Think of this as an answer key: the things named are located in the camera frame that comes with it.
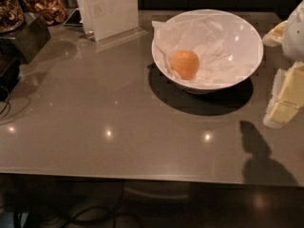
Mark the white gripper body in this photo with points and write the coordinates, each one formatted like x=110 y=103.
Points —
x=294 y=35

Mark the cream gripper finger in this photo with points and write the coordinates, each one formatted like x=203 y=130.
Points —
x=287 y=96
x=274 y=37

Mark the orange fruit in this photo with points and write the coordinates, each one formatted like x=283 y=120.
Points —
x=186 y=63

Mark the white bowl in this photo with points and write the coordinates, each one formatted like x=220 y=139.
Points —
x=250 y=48

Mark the bowl of dried snacks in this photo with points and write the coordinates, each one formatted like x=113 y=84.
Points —
x=53 y=11

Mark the clear acrylic sign holder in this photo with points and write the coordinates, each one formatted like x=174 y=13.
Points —
x=110 y=20

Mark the dark box on table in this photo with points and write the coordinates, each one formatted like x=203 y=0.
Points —
x=25 y=42

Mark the glass jar of nuts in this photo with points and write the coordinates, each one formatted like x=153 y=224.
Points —
x=11 y=15

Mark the black device at left edge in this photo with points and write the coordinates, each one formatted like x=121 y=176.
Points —
x=9 y=75

